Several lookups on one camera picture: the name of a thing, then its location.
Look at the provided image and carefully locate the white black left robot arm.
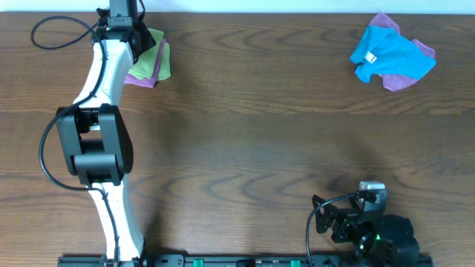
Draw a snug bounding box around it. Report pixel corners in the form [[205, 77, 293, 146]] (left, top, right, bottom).
[[53, 0, 156, 266]]

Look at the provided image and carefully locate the blue cloth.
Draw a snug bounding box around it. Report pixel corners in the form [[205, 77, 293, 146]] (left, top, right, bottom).
[[350, 25, 436, 83]]

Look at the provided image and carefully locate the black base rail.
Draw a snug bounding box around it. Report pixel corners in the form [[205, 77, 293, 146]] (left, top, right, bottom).
[[57, 253, 434, 267]]

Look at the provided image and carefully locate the folded light green cloth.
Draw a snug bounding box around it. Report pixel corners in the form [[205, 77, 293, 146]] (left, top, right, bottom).
[[157, 42, 171, 81]]

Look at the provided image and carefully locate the crumpled purple cloth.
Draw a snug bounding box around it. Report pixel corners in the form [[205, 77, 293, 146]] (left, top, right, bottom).
[[369, 13, 436, 91]]

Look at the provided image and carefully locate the folded purple cloth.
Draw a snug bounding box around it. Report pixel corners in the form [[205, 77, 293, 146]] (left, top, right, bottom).
[[124, 35, 171, 88]]

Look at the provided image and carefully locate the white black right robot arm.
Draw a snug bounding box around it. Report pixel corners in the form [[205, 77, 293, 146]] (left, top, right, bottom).
[[305, 189, 419, 266]]

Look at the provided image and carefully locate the yellow-green cloth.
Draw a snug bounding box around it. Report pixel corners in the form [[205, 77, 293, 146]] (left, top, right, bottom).
[[125, 28, 166, 87]]

